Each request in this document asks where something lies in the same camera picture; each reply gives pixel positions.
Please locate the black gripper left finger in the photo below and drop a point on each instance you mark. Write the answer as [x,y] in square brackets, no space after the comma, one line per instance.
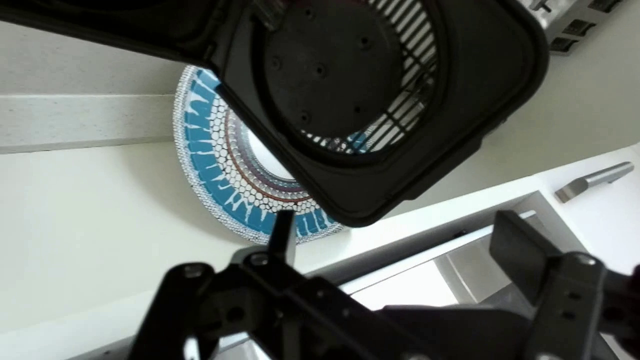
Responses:
[286,286]

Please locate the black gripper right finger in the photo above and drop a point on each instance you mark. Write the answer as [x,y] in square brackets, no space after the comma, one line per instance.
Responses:
[566,303]

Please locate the blue mosaic round plate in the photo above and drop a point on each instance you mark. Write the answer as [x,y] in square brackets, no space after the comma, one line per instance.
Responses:
[206,152]

